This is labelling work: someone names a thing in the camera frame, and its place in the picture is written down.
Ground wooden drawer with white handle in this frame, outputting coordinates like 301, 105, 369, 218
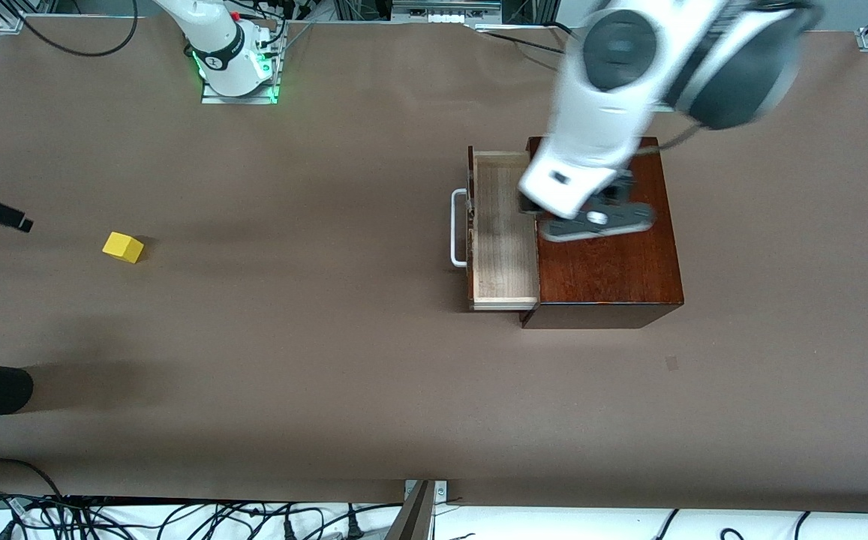
451, 145, 542, 312

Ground yellow wooden cube block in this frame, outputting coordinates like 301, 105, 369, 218
102, 232, 145, 264

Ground dark brown wooden cabinet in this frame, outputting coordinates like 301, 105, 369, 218
518, 136, 685, 330

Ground white power strip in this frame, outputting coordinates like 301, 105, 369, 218
392, 0, 502, 24

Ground brown paper table cover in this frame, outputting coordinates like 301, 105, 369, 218
0, 16, 868, 505

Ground gray metal strut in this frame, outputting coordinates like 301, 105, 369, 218
384, 481, 437, 540

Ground left arm black gripper cable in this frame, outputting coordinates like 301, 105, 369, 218
632, 122, 706, 155

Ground thin black power cable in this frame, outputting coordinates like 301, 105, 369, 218
479, 26, 577, 58

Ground long looping black cable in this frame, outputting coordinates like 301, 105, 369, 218
21, 0, 139, 58

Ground black arched cable loop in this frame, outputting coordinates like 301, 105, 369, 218
0, 458, 67, 500

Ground small silver corner bracket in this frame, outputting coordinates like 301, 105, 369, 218
404, 480, 449, 502

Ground tangled black cables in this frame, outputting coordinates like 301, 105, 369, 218
0, 489, 404, 540

